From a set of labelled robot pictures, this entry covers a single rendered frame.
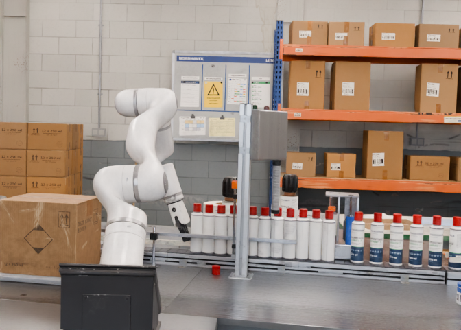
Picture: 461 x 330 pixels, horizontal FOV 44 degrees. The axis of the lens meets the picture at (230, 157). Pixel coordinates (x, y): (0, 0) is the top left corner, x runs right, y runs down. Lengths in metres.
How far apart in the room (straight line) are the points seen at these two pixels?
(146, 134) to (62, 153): 3.69
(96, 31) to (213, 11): 1.39
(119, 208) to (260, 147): 0.68
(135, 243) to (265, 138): 0.76
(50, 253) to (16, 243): 0.13
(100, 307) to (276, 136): 1.03
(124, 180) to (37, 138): 3.89
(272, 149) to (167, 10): 4.87
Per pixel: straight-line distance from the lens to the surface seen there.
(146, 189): 1.79
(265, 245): 2.38
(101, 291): 1.57
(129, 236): 1.68
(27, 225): 2.23
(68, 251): 2.17
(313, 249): 2.37
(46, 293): 2.09
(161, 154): 2.33
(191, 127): 6.67
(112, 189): 1.79
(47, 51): 7.24
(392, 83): 6.97
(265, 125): 2.20
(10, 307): 1.98
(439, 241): 2.40
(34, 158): 5.67
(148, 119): 1.99
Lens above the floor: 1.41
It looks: 3 degrees down
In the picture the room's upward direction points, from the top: 2 degrees clockwise
